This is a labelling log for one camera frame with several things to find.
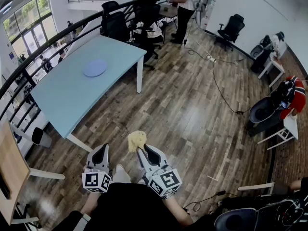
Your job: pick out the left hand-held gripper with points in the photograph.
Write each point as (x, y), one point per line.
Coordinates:
(92, 180)

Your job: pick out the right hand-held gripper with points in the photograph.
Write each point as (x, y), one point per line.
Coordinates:
(166, 180)

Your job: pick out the yellow sponge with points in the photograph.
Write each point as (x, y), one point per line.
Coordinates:
(136, 139)

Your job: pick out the big blue plate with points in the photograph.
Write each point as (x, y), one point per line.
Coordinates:
(95, 67)

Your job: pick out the person's right forearm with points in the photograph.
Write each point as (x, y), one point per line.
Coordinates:
(175, 210)

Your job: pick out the person's left forearm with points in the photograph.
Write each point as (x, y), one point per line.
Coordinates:
(90, 202)

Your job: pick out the silver wristwatch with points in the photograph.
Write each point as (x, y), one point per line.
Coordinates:
(168, 196)

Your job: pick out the person's black clothing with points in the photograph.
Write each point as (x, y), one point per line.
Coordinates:
(132, 208)

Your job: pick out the light blue table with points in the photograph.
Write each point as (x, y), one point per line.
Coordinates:
(72, 93)

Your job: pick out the dark grey office chair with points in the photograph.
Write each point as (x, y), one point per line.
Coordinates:
(235, 219)
(260, 112)

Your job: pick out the white power strip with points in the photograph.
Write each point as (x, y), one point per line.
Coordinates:
(211, 58)

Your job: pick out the pile of clothes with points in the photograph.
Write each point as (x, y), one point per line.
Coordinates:
(154, 32)

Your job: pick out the black office chair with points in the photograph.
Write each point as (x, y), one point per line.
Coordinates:
(146, 11)
(229, 30)
(115, 25)

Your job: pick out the black curved railing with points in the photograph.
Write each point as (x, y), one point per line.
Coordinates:
(79, 21)

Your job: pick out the white table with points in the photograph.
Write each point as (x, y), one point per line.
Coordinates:
(292, 126)
(276, 65)

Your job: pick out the dark brown table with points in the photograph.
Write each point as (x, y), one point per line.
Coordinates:
(168, 11)

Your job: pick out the wooden desk with white frame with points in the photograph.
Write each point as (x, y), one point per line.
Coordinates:
(12, 167)

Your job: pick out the glass window wall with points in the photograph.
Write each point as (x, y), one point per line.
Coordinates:
(26, 28)

